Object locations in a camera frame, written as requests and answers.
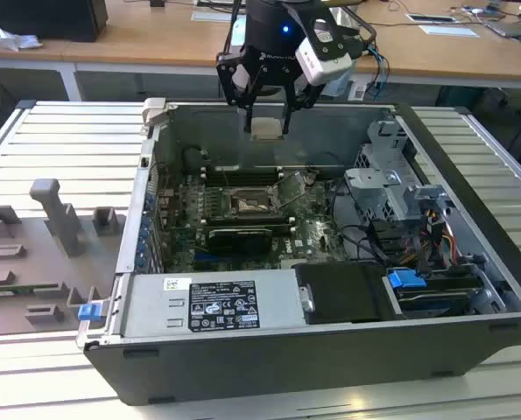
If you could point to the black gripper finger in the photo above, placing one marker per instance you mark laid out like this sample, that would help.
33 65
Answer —
304 97
225 79

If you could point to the silver CPU plate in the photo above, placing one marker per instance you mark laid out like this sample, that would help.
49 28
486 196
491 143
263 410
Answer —
266 129

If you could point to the black RAM slot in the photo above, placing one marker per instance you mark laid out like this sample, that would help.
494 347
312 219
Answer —
251 220
242 178
251 226
242 172

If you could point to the black CPU socket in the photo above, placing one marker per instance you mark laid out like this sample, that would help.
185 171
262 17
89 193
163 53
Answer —
264 199

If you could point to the blue expansion slot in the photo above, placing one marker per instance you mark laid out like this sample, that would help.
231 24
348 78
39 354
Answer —
205 259

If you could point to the grey case latch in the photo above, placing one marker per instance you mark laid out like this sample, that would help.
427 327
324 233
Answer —
155 111

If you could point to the round coin battery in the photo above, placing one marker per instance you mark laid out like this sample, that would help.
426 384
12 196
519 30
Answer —
311 177

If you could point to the wooden desk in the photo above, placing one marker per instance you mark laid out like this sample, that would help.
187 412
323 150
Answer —
155 39

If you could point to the silver metal disk bay cage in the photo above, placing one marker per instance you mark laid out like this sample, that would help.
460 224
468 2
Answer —
374 184

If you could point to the silver cage screw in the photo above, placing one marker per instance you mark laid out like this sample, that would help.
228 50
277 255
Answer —
392 177

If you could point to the green motherboard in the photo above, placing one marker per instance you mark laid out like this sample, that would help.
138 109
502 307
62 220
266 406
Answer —
312 236

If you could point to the white paper sheet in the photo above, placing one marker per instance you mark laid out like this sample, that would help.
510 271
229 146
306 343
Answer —
448 30

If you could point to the black graphics card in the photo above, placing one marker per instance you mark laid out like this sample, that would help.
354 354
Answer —
238 242

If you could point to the black monitor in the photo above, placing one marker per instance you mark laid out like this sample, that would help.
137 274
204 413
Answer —
45 17

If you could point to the black plastic shroud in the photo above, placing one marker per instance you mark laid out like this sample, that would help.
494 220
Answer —
343 293

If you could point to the hard disk in blue carrier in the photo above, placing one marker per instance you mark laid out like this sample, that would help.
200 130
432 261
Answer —
404 280

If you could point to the crumpled white paper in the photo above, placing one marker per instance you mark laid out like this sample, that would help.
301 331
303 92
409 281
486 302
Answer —
17 38

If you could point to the grey laptop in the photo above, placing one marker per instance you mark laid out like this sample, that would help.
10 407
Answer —
511 28

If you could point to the grey power supply unit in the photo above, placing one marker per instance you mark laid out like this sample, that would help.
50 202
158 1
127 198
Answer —
155 306

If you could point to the grey parts rack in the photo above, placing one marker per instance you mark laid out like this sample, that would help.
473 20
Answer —
37 271

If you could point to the blue plastic clip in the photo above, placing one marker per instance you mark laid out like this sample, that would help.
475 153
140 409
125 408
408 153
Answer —
88 312

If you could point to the black open PC case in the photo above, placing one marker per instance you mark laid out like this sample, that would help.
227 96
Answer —
286 372

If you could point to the green RAM stick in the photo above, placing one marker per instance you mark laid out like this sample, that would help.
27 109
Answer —
23 289

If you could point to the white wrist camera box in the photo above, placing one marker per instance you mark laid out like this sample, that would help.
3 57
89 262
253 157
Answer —
323 65

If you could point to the blue tabbed slot bracket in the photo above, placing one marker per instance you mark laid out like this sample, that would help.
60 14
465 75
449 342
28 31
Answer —
145 238

